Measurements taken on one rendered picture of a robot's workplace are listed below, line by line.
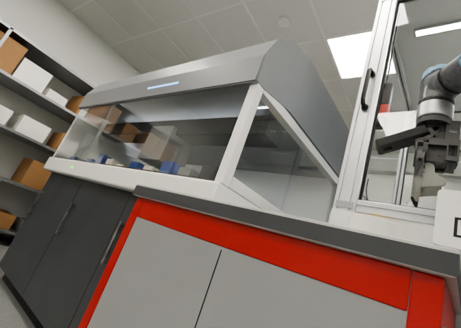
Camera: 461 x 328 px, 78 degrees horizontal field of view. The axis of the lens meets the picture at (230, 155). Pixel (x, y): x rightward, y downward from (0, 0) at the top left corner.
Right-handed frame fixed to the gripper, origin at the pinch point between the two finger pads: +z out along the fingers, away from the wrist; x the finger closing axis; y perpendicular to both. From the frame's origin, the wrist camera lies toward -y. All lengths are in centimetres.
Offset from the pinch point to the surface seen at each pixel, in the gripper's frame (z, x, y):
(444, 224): 7.0, -8.2, 5.2
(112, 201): 20, 29, -134
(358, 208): -2.8, 28.6, -14.5
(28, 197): 43, 109, -388
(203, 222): 21.2, -28.2, -32.2
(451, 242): 10.0, -8.4, 6.5
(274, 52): -63, 15, -59
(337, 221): 2.7, 29.8, -20.5
